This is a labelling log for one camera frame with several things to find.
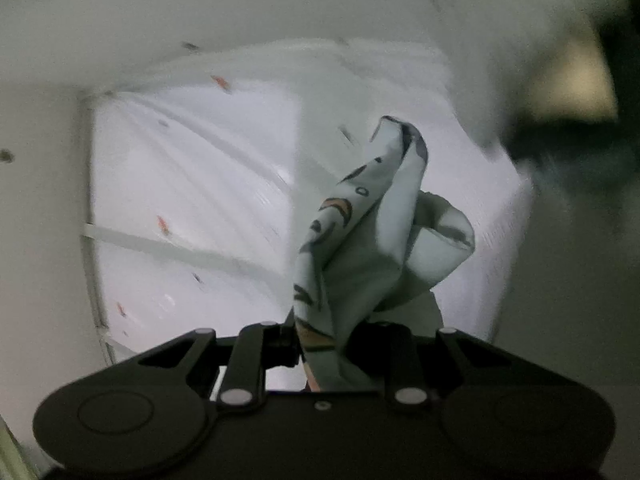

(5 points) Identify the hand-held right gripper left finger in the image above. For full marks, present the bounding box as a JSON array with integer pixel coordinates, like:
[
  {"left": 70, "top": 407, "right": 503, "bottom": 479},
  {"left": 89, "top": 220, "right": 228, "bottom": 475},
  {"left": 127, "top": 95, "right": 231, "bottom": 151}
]
[{"left": 132, "top": 320, "right": 303, "bottom": 407}]

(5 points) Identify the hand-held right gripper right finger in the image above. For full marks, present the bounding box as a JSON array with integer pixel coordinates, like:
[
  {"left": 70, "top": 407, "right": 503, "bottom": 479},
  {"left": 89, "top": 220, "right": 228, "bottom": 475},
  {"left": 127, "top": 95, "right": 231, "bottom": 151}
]
[{"left": 350, "top": 322, "right": 508, "bottom": 407}]

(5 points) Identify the light blue printed garment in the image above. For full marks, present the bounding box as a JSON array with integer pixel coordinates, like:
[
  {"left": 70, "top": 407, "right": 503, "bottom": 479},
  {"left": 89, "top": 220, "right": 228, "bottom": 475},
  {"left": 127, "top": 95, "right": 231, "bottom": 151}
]
[{"left": 292, "top": 116, "right": 476, "bottom": 393}]

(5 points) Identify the carrot printed sheet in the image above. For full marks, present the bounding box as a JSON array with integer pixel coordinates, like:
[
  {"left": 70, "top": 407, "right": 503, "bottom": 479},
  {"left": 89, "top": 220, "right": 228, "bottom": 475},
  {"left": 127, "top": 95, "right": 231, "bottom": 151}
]
[{"left": 82, "top": 37, "right": 536, "bottom": 361}]

